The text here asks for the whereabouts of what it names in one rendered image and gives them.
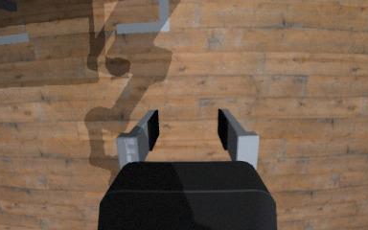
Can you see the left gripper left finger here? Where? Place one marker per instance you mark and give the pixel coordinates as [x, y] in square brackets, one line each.
[136, 143]

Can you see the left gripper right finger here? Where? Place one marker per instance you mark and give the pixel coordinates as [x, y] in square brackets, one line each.
[238, 143]

